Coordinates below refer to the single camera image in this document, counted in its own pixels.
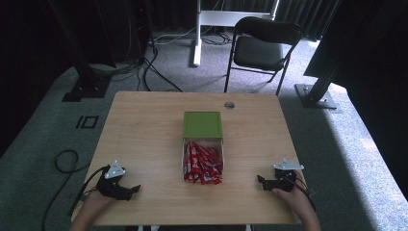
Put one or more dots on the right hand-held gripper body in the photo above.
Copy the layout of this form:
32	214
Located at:
285	178

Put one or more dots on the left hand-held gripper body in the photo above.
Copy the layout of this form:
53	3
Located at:
112	186

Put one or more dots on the clear plastic drawer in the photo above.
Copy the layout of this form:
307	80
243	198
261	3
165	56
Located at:
184	154

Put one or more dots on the pile of red snack packets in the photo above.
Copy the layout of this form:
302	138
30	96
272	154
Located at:
202	163

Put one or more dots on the green box lid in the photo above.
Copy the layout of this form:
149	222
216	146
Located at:
202	124

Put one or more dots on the person's left hand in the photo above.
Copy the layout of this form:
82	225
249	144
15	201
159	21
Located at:
96	199

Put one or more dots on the person's right hand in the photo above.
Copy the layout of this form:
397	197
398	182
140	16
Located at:
293	199

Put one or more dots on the black metal stand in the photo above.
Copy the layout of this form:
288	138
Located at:
317	91
85	73

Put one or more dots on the black folding chair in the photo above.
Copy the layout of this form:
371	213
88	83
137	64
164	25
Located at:
258	48

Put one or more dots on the black curtain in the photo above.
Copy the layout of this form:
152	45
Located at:
25	64

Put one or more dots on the white desk frame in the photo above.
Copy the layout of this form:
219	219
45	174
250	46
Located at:
224	17

